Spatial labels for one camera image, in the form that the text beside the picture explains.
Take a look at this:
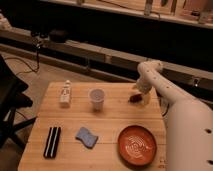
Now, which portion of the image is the red pepper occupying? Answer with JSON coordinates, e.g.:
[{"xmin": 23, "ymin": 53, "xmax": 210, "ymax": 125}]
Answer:
[{"xmin": 129, "ymin": 94, "xmax": 142, "ymax": 103}]

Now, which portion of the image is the orange ceramic bowl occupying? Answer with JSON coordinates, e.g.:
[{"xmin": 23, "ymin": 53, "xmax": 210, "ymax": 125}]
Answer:
[{"xmin": 118, "ymin": 125, "xmax": 157, "ymax": 166}]

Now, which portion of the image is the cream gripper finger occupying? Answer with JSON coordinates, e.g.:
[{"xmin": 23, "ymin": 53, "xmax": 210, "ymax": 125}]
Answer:
[{"xmin": 141, "ymin": 93, "xmax": 150, "ymax": 106}]

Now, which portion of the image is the black power adapter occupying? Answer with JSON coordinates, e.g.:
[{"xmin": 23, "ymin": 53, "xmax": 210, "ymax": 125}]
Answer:
[{"xmin": 49, "ymin": 30, "xmax": 68, "ymax": 43}]

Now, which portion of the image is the black office chair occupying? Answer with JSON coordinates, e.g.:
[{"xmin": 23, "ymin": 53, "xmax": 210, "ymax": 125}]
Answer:
[{"xmin": 0, "ymin": 55, "xmax": 36, "ymax": 149}]

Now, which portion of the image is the blue sponge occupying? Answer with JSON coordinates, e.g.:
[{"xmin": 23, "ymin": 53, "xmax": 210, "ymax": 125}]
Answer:
[{"xmin": 75, "ymin": 127, "xmax": 98, "ymax": 149}]

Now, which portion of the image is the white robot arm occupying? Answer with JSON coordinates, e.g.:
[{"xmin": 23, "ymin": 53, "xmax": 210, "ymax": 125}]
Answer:
[{"xmin": 135, "ymin": 60, "xmax": 213, "ymax": 171}]

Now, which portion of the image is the black and white striped block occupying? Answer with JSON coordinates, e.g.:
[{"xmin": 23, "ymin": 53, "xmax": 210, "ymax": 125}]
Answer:
[{"xmin": 43, "ymin": 127, "xmax": 61, "ymax": 159}]

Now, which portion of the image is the small white bottle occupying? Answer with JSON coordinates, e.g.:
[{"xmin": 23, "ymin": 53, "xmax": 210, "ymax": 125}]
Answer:
[{"xmin": 59, "ymin": 80, "xmax": 71, "ymax": 107}]

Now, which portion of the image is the black cable on floor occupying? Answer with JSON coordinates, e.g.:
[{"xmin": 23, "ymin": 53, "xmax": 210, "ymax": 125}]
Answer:
[{"xmin": 3, "ymin": 43, "xmax": 43, "ymax": 76}]

